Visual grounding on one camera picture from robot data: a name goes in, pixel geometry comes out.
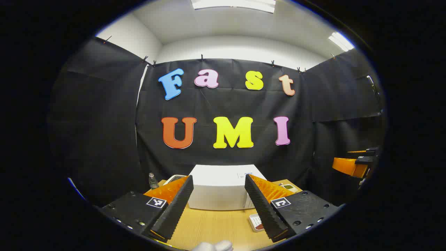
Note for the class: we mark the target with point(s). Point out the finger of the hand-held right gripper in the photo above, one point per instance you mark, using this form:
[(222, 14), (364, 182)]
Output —
[(348, 166), (372, 150)]

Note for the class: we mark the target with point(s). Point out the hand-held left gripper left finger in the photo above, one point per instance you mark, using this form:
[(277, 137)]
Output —
[(174, 212)]

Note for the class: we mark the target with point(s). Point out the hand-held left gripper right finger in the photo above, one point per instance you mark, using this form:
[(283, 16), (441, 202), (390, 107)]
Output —
[(264, 209)]

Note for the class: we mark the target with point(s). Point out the white microwave oven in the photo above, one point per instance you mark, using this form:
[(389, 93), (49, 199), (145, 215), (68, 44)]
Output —
[(217, 188)]

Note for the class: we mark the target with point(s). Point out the white rectangular tray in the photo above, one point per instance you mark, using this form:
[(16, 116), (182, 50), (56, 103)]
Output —
[(255, 221)]

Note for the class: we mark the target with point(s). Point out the white divided seasoning dish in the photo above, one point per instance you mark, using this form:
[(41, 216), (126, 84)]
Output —
[(288, 187)]

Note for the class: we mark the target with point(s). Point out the white toaster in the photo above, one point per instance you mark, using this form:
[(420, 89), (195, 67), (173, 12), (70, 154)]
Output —
[(174, 178)]

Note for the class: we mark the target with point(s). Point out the clear plastic water bottle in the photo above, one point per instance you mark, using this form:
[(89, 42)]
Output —
[(153, 182)]

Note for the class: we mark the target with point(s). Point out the white soft object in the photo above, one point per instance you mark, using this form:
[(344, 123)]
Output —
[(212, 246)]

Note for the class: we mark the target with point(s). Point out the silver metal pole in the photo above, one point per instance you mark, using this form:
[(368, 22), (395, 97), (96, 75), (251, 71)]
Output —
[(373, 85)]

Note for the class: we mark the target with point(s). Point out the black backdrop cloth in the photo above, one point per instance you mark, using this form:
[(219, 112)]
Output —
[(226, 104)]

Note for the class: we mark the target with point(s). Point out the small ceiling light panel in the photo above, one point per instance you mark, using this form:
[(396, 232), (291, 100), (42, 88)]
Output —
[(341, 42)]

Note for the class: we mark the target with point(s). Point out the row of black cloth clips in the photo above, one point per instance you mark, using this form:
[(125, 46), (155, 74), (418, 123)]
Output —
[(201, 57)]

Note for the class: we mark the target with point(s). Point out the long ceiling light panel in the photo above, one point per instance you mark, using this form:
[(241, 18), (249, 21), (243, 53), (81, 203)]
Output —
[(233, 4)]

